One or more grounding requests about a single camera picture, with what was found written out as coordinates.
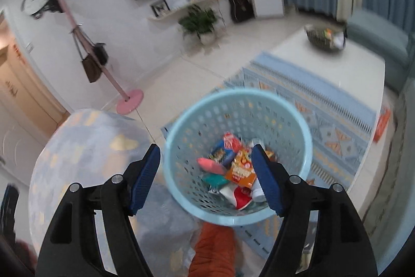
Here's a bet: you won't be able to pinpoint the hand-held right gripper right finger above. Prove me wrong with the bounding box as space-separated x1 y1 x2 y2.
250 144 378 277

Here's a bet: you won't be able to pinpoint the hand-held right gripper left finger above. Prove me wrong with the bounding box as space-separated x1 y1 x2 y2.
35 143 162 277

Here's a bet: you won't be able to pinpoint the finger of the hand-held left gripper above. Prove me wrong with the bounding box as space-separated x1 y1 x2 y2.
0 184 19 234

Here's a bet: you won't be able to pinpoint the light blue plastic basket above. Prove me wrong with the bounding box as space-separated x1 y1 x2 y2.
161 87 314 227

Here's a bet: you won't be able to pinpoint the orange snack packet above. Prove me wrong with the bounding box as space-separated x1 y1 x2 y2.
224 149 260 188

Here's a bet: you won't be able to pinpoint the red and white packet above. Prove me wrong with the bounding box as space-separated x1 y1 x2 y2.
222 132 244 152

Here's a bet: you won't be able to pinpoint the blue snack packet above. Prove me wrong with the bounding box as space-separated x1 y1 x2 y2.
209 140 237 167

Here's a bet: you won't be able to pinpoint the teal wrapper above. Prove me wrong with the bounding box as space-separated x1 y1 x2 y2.
202 173 229 188

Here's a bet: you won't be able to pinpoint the pink wrapper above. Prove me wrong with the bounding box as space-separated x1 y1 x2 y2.
197 157 228 175

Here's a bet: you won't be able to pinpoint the patterned grey cushion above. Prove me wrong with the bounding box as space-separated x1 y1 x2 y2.
29 108 203 277

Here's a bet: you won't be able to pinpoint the pink coat rack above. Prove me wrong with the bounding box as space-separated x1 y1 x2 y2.
49 0 145 115

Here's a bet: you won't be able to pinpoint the orange cloth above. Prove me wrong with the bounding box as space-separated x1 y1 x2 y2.
188 222 237 277

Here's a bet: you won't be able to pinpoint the wooden door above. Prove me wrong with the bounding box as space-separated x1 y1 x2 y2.
0 14 70 135

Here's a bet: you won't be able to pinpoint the brown hanging bag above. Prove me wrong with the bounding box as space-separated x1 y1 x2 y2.
81 50 102 83

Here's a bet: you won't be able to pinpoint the black hanging bag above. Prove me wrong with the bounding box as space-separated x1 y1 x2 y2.
92 43 109 66

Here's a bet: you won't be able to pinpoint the dark bowl with items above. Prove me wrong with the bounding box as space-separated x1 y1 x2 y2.
304 24 347 53

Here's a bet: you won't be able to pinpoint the green potted plant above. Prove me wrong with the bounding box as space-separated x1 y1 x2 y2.
178 4 218 45

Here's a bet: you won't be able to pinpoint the light blue sofa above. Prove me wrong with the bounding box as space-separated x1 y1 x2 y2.
345 9 412 96

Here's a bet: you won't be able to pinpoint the butterfly picture frame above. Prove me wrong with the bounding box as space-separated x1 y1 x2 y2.
151 0 171 18

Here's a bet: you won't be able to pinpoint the curved white wall shelf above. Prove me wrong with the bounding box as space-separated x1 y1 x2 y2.
147 0 221 21

